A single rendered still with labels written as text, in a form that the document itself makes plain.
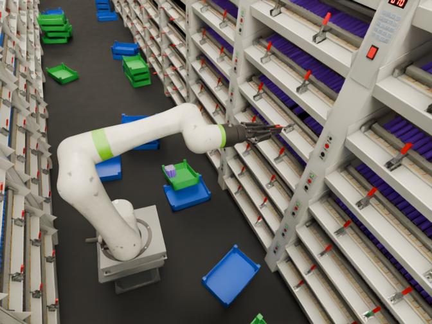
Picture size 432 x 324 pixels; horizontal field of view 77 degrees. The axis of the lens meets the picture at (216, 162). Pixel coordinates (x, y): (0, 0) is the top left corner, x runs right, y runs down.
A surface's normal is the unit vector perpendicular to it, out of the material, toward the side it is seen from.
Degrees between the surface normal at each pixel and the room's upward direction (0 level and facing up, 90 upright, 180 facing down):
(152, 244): 5
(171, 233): 0
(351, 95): 90
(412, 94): 21
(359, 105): 90
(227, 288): 0
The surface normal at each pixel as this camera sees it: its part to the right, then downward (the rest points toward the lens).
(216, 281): 0.07, -0.70
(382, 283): -0.25, -0.56
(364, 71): -0.90, 0.25
